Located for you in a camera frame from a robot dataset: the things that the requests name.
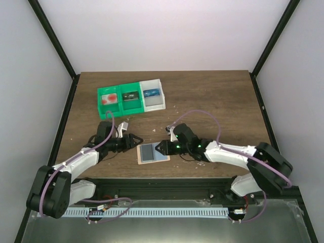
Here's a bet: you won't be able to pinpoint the light blue slotted cable duct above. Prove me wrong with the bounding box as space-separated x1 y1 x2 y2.
63 207 229 219

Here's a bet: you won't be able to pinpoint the black VIP card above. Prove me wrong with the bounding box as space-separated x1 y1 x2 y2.
140 144 154 163

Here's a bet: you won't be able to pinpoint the metal front plate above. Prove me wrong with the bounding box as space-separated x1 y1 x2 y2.
21 199 313 242

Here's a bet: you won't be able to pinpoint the right side frame rail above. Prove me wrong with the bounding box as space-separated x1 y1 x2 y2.
249 72 291 187

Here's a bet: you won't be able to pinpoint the left side frame rail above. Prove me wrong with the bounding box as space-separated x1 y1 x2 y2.
47 74 80 167

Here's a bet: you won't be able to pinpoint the white card red circles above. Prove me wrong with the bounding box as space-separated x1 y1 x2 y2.
101 93 118 105

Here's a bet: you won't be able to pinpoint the black frame post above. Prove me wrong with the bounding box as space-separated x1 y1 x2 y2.
28 0 77 80
251 0 300 77

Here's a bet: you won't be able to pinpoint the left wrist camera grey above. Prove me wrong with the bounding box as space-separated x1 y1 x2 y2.
116 121 129 138

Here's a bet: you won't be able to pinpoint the left black frame post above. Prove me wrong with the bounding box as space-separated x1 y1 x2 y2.
28 0 77 80

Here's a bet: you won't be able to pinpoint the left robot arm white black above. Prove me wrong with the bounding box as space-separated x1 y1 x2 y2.
26 121 143 219

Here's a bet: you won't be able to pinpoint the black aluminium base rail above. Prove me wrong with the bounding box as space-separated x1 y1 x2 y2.
34 178 299 206

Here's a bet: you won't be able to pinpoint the right black frame post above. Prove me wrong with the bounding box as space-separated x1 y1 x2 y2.
251 0 300 77

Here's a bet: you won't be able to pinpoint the blue card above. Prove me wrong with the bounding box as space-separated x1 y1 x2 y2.
143 88 160 98

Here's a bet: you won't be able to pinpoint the frame rail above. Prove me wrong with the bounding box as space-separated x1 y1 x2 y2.
249 72 291 187
47 74 80 167

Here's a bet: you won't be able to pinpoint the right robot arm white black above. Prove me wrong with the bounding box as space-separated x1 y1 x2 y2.
155 124 293 197

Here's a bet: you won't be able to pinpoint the left green bin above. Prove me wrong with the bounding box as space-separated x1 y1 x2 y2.
97 86 122 120

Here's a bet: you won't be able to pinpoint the white bin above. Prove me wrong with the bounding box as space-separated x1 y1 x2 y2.
139 79 166 112

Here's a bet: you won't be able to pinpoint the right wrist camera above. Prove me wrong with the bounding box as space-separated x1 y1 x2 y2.
166 126 177 142

